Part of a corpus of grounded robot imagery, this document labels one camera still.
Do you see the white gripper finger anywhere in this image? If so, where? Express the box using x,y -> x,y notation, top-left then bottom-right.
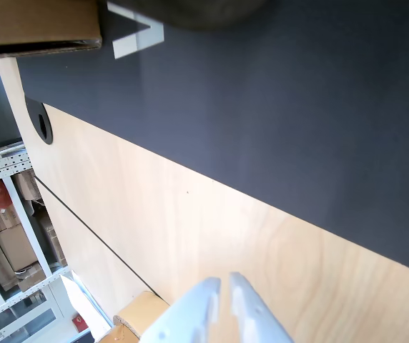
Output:
142,277 -> 222,343
229,272 -> 295,343

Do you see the black leather shoe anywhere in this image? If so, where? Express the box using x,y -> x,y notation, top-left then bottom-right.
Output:
109,0 -> 268,31

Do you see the small red box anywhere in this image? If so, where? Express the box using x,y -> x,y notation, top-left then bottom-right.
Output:
72,314 -> 89,333

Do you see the brown cardboard carton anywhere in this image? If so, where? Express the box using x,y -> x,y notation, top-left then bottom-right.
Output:
0,224 -> 39,272
16,262 -> 46,292
13,169 -> 41,201

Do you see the open cardboard box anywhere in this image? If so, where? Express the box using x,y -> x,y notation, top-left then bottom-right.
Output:
0,0 -> 104,58

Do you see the brown packing tape roll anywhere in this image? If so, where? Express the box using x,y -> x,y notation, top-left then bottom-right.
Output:
95,291 -> 172,343

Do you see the white flat board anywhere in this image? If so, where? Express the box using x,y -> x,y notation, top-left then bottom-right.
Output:
59,269 -> 114,340

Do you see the dark mat with WOWROBO print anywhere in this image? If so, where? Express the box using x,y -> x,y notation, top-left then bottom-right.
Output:
14,0 -> 409,279

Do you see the white metal storage rack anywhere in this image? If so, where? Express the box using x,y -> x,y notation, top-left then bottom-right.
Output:
0,89 -> 73,343

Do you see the black round desk grommet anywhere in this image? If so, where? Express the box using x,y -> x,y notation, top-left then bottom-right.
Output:
24,96 -> 54,146

